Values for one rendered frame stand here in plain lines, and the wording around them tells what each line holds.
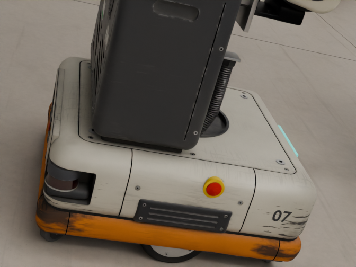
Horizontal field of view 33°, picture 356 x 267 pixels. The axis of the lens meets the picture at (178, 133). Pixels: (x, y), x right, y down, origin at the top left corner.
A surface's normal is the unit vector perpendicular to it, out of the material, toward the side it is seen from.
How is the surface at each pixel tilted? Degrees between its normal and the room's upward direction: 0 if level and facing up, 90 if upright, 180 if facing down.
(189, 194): 90
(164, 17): 90
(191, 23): 90
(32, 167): 0
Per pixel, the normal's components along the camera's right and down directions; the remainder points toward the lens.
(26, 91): 0.26, -0.87
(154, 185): 0.14, 0.47
